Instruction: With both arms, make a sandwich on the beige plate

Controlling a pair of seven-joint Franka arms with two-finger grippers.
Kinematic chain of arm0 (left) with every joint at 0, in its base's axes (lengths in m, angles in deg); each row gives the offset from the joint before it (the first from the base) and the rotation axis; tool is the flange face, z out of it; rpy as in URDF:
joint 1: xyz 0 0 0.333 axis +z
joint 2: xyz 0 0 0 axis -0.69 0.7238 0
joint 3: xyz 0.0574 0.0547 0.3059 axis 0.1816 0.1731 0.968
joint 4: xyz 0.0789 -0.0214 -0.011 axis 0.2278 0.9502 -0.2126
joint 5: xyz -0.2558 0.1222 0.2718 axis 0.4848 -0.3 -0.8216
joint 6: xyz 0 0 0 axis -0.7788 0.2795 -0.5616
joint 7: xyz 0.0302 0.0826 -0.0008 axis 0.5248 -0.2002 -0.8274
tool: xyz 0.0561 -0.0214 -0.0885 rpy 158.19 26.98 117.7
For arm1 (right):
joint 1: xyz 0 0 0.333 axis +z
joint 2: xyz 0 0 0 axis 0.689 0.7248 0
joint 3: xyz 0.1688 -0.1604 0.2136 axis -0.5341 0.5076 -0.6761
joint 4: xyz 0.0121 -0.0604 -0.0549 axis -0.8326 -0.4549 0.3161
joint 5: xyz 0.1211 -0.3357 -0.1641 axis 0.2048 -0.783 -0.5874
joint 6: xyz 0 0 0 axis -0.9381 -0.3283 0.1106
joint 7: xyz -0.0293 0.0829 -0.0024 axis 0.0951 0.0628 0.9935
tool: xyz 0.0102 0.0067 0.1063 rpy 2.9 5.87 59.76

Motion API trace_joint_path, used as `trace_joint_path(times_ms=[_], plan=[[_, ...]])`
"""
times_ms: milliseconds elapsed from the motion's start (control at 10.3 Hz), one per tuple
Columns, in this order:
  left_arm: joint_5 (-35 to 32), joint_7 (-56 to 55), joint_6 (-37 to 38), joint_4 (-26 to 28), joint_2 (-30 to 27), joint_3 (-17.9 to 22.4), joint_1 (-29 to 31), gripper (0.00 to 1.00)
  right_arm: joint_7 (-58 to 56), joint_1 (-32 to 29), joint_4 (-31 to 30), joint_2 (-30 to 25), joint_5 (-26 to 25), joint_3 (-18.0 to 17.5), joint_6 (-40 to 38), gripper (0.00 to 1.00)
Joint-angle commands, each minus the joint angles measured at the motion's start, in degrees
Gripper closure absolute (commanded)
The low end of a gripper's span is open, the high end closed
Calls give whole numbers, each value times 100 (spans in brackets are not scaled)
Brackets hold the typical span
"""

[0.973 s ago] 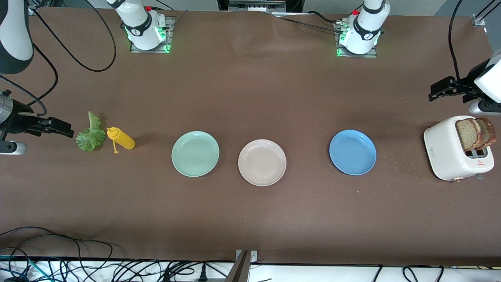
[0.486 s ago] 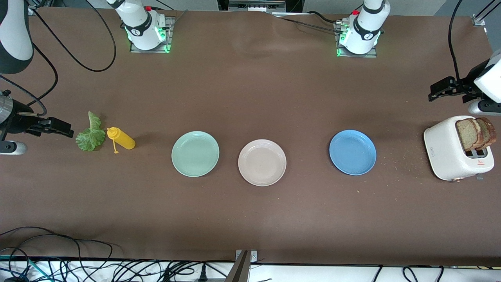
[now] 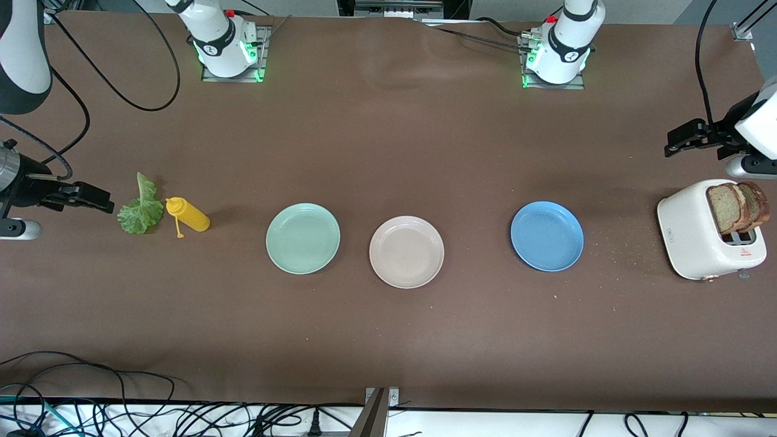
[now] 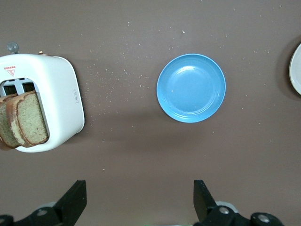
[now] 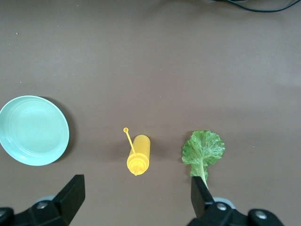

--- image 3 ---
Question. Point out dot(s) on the green lettuce leaf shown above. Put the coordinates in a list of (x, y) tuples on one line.
[(141, 212)]

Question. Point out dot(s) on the grey power strip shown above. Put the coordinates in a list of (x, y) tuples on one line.
[(397, 7)]

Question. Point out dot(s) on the black power plug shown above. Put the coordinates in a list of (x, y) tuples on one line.
[(314, 425)]

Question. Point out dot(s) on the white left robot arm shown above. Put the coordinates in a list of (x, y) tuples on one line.
[(567, 48)]

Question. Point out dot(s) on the beige plate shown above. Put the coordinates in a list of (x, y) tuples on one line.
[(407, 252)]

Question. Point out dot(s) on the yellow squeeze bottle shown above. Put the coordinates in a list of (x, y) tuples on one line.
[(191, 215)]

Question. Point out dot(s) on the brown bread slice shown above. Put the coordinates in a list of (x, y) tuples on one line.
[(756, 203), (723, 207)]

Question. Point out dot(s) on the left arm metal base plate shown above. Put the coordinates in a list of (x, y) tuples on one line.
[(527, 60)]

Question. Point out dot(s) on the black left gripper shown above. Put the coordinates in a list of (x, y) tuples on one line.
[(723, 132)]

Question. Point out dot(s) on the blue plate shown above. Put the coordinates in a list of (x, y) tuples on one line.
[(547, 236)]

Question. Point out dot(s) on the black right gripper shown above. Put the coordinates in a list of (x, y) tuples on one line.
[(29, 187)]

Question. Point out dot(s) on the white two-slot toaster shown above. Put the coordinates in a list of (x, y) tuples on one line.
[(689, 237)]

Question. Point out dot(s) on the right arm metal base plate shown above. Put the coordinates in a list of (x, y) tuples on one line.
[(264, 51)]

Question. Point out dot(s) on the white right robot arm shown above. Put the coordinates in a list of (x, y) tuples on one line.
[(24, 48)]

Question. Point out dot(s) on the aluminium table bracket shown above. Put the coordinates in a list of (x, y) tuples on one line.
[(379, 413)]

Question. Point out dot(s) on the mint green plate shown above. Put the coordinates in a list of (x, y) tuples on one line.
[(303, 238)]

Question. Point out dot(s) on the aluminium frame rail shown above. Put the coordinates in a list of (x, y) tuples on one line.
[(51, 9), (749, 21)]

